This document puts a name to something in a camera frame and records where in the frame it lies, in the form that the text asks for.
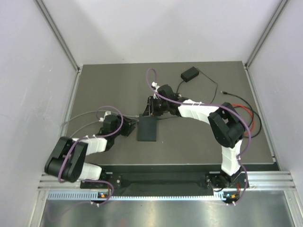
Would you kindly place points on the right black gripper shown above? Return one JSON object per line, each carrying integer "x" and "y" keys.
{"x": 150, "y": 110}

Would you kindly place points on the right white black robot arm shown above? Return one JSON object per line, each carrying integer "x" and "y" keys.
{"x": 227, "y": 128}

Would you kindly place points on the black network switch box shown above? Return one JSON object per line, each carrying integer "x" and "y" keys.
{"x": 147, "y": 129}

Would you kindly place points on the grey slotted cable duct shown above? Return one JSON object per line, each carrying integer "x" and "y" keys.
{"x": 101, "y": 196}

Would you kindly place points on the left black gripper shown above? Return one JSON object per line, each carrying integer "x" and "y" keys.
{"x": 128, "y": 123}

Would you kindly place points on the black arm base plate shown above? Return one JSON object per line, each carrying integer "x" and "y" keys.
{"x": 202, "y": 176}

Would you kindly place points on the black power adapter brick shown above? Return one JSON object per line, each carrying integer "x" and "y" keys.
{"x": 189, "y": 74}

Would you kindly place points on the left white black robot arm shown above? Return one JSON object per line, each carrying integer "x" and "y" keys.
{"x": 67, "y": 160}

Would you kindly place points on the aluminium frame rail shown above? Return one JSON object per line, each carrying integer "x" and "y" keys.
{"x": 268, "y": 180}

